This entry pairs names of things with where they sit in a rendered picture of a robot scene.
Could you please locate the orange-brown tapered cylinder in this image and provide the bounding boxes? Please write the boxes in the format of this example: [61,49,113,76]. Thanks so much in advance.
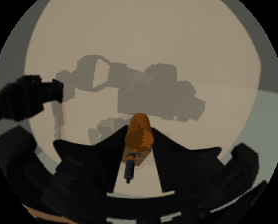
[124,113,155,152]

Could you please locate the brown wooden block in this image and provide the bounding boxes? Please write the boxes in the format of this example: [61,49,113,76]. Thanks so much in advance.
[122,145,151,167]

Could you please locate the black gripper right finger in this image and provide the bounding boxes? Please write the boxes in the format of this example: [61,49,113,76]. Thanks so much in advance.
[151,127,223,193]

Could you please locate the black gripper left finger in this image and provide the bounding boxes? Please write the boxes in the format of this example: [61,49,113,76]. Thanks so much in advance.
[53,124,128,193]

